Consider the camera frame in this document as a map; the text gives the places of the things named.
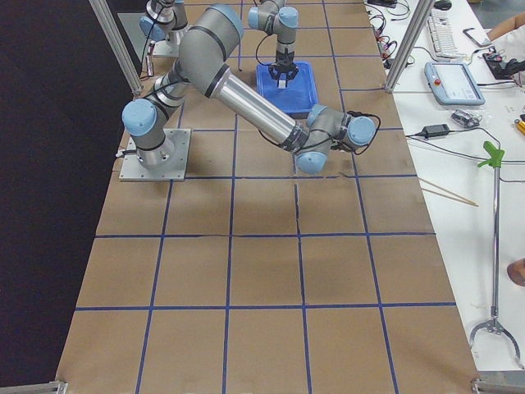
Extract blue plastic tray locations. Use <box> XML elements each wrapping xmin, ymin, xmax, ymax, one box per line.
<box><xmin>256</xmin><ymin>61</ymin><xmax>318</xmax><ymax>119</ymax></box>

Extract black power adapter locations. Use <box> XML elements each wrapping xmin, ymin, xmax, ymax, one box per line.
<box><xmin>421</xmin><ymin>124</ymin><xmax>450</xmax><ymax>139</ymax></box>

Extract white keyboard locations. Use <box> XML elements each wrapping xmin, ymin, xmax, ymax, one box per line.
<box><xmin>427</xmin><ymin>8</ymin><xmax>461</xmax><ymax>59</ymax></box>

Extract blue teach pendant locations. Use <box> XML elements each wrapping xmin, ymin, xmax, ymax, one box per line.
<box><xmin>424</xmin><ymin>62</ymin><xmax>486</xmax><ymax>106</ymax></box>

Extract wooden chopsticks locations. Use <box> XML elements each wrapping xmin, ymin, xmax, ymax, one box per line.
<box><xmin>418</xmin><ymin>177</ymin><xmax>478</xmax><ymax>207</ymax></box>

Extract aluminium frame post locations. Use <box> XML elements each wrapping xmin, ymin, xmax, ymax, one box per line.
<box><xmin>384</xmin><ymin>0</ymin><xmax>434</xmax><ymax>93</ymax></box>

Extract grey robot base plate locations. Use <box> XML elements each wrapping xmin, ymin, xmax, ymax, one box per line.
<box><xmin>119</xmin><ymin>128</ymin><xmax>192</xmax><ymax>181</ymax></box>

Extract green handled reacher grabber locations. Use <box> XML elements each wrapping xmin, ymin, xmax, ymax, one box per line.
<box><xmin>468</xmin><ymin>140</ymin><xmax>524</xmax><ymax>370</ymax></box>

